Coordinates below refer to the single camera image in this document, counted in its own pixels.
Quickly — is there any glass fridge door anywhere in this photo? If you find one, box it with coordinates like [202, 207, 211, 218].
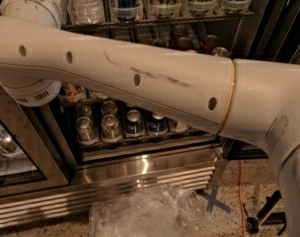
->
[248, 0, 300, 63]
[0, 86, 69, 198]

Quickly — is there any can behind left door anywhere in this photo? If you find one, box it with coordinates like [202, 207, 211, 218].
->
[0, 128, 23, 158]

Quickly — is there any right glass fridge door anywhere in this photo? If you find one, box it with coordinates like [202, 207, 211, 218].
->
[248, 0, 300, 63]

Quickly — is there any orange cable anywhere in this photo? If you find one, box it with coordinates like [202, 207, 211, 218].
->
[237, 159, 247, 237]

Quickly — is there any front right pepsi can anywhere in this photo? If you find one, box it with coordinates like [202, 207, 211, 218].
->
[148, 113, 167, 133]

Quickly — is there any front left silver soda can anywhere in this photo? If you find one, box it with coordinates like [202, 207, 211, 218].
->
[75, 117, 98, 145]

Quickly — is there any middle left cola can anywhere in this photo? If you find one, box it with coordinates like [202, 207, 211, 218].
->
[175, 37, 193, 51]

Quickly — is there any left white cap bottle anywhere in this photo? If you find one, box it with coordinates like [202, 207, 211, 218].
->
[170, 119, 189, 133]

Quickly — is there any rear left cola can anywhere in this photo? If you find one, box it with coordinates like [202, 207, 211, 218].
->
[169, 26, 188, 47]

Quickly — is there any blue tape cross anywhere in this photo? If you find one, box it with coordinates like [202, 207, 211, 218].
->
[197, 187, 231, 214]

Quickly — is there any front left gold can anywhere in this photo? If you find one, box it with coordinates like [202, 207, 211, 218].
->
[58, 83, 86, 103]

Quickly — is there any cola can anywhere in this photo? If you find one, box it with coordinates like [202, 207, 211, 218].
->
[187, 49, 198, 53]
[175, 37, 193, 51]
[200, 35, 220, 54]
[169, 26, 188, 47]
[212, 46, 230, 57]

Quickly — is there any pepsi can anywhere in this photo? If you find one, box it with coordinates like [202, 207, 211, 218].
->
[148, 113, 167, 133]
[125, 110, 143, 135]

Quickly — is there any blue red energy can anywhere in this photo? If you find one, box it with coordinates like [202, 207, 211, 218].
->
[114, 0, 136, 21]

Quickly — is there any gold can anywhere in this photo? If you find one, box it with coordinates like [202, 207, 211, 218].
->
[89, 90, 109, 100]
[58, 83, 86, 103]

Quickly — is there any yellow black wheeled stand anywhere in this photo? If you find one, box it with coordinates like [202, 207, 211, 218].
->
[246, 190, 286, 236]

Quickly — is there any clear plastic bin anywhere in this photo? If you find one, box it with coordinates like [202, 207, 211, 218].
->
[89, 185, 199, 237]

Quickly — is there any stainless steel fridge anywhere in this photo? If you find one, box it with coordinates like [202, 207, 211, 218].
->
[0, 0, 300, 231]

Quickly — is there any front left pepsi can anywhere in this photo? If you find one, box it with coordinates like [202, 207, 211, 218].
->
[125, 110, 143, 135]

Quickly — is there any silver soda can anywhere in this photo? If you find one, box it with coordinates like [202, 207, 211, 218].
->
[101, 101, 117, 116]
[102, 115, 120, 140]
[76, 104, 93, 119]
[75, 117, 98, 145]

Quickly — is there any front right cola can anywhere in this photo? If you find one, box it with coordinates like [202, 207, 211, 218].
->
[212, 46, 230, 57]

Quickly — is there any rear left silver soda can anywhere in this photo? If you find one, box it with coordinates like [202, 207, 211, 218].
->
[76, 104, 93, 119]

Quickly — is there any front left cola can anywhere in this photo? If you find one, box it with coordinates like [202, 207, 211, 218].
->
[187, 49, 198, 53]

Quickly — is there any left glass fridge door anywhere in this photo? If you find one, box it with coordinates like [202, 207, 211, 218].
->
[0, 86, 69, 198]

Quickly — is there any right clear water bottle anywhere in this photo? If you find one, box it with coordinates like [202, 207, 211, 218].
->
[68, 0, 105, 25]

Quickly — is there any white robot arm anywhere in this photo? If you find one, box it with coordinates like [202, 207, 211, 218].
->
[0, 0, 300, 237]

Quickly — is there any rear right cola can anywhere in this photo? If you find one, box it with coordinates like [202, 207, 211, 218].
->
[200, 35, 220, 54]

